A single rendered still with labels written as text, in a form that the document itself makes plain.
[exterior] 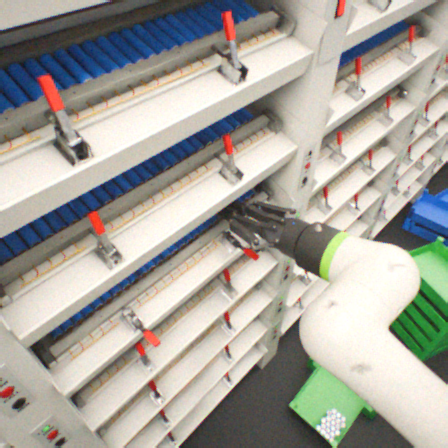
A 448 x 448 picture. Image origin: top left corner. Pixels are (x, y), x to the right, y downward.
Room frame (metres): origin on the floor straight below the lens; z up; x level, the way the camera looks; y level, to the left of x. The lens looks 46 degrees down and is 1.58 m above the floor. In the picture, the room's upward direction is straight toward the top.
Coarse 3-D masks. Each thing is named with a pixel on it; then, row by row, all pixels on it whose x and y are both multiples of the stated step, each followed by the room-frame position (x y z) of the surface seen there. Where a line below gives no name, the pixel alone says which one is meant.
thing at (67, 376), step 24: (240, 240) 0.57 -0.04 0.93; (192, 264) 0.50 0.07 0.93; (216, 264) 0.50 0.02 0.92; (120, 288) 0.43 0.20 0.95; (168, 288) 0.44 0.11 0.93; (192, 288) 0.45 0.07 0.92; (96, 312) 0.38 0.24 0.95; (144, 312) 0.39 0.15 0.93; (168, 312) 0.40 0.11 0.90; (48, 336) 0.33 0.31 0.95; (96, 336) 0.33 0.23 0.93; (120, 336) 0.34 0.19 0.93; (48, 360) 0.28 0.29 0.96; (72, 360) 0.29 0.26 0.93; (96, 360) 0.29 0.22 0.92; (72, 384) 0.25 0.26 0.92
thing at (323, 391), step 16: (320, 368) 0.64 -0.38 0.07; (304, 384) 0.57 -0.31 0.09; (320, 384) 0.59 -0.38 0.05; (336, 384) 0.58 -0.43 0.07; (304, 400) 0.54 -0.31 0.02; (320, 400) 0.53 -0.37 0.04; (336, 400) 0.53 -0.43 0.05; (352, 400) 0.53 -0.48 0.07; (304, 416) 0.49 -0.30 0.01; (320, 416) 0.48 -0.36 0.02; (336, 416) 0.48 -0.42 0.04; (352, 416) 0.47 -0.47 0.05
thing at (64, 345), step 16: (224, 224) 0.59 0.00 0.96; (208, 240) 0.54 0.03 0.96; (176, 256) 0.49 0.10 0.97; (192, 256) 0.51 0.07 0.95; (160, 272) 0.45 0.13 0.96; (144, 288) 0.42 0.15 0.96; (112, 304) 0.38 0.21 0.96; (96, 320) 0.35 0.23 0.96; (80, 336) 0.32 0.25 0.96; (64, 352) 0.30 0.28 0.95; (80, 352) 0.30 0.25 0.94
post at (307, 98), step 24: (312, 0) 0.68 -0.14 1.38; (312, 72) 0.67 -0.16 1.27; (336, 72) 0.73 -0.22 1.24; (288, 96) 0.70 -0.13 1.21; (312, 96) 0.68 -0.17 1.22; (312, 120) 0.69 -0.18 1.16; (288, 168) 0.68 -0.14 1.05; (312, 168) 0.73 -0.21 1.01; (288, 192) 0.67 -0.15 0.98; (288, 288) 0.73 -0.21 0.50; (264, 312) 0.69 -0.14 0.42; (264, 336) 0.68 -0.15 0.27; (264, 360) 0.68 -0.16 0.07
